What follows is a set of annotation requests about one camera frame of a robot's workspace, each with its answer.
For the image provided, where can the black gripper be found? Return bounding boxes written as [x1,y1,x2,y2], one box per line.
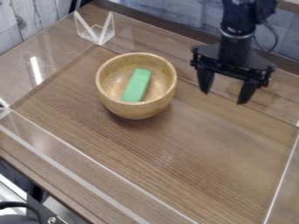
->
[191,37,277,104]

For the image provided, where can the green rectangular block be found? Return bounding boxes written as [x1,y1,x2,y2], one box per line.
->
[120,68,152,102]

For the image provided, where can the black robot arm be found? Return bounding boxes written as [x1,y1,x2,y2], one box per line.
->
[191,0,277,104]

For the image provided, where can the wooden bowl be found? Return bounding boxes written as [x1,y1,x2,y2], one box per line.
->
[96,52,178,120]

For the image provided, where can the clear acrylic tray walls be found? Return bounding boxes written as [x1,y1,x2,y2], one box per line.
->
[0,15,299,224]

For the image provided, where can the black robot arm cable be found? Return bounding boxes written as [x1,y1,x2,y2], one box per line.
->
[251,20,281,55]

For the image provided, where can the clear acrylic corner bracket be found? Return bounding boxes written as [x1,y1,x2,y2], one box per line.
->
[74,11,115,46]

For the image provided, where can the black metal table bracket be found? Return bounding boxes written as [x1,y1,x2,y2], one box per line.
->
[26,195,68,224]

